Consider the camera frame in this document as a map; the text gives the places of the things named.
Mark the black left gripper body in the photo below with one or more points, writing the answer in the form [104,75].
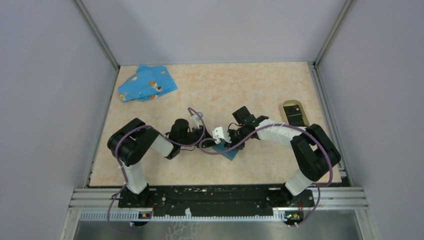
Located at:
[192,137]

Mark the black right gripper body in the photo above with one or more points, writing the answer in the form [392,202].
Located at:
[238,134]

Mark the blue card holder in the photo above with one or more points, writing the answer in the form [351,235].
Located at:
[221,148]

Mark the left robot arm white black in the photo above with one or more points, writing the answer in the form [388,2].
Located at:
[131,142]

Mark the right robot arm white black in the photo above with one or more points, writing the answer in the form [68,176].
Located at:
[314,152]

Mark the gold oval tray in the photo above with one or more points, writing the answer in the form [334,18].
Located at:
[297,102]

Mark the blue patterned cloth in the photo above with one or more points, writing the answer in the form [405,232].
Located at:
[147,83]

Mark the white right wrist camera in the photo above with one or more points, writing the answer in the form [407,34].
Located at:
[221,134]

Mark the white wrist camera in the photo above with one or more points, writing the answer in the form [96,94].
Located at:
[197,120]
[221,134]

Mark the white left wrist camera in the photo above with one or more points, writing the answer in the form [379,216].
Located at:
[197,120]

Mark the right aluminium corner post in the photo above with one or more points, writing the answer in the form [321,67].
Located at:
[345,10]

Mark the aluminium corner post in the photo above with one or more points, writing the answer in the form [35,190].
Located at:
[93,28]
[345,10]

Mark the white cable duct strip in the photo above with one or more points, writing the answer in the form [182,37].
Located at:
[135,216]

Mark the aluminium frame rail front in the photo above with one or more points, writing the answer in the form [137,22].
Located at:
[326,198]

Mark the left aluminium corner post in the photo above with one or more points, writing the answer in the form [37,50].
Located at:
[93,28]

